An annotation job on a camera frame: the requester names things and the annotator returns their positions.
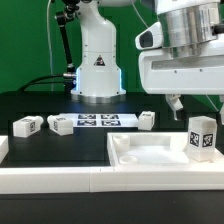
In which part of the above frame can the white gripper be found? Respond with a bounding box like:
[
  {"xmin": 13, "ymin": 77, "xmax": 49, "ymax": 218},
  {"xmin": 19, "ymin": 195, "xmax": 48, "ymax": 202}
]
[{"xmin": 139, "ymin": 50, "xmax": 224, "ymax": 125}]

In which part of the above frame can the white square table top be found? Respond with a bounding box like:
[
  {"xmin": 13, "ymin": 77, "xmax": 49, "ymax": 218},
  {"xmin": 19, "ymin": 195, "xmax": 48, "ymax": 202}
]
[{"xmin": 107, "ymin": 132, "xmax": 224, "ymax": 166}]

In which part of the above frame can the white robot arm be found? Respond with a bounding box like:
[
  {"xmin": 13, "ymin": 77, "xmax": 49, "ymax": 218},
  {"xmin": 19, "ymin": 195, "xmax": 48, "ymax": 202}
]
[{"xmin": 63, "ymin": 0, "xmax": 224, "ymax": 121}]

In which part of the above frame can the white marker sheet with tags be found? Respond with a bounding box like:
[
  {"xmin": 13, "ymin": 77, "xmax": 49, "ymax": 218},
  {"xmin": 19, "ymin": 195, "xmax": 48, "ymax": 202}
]
[{"xmin": 61, "ymin": 113, "xmax": 138, "ymax": 127}]

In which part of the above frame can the white U-shaped fence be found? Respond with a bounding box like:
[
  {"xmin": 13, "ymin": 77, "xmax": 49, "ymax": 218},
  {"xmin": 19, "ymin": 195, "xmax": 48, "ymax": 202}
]
[{"xmin": 0, "ymin": 134, "xmax": 224, "ymax": 195}]

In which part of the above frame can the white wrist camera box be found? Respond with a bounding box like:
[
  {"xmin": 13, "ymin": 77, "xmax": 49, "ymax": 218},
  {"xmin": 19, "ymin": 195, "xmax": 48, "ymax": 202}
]
[{"xmin": 135, "ymin": 22, "xmax": 163, "ymax": 50}]

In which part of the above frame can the black cable bundle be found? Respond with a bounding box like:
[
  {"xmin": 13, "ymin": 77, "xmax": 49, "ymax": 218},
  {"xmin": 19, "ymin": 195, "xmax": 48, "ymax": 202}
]
[{"xmin": 17, "ymin": 73, "xmax": 77, "ymax": 93}]

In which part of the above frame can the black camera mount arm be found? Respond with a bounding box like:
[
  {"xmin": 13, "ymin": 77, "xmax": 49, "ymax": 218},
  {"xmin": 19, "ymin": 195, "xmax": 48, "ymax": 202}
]
[{"xmin": 55, "ymin": 0, "xmax": 80, "ymax": 77}]

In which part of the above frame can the thin white cable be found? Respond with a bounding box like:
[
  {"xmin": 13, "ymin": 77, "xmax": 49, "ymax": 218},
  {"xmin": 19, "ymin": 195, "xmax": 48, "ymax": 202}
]
[{"xmin": 45, "ymin": 0, "xmax": 56, "ymax": 92}]

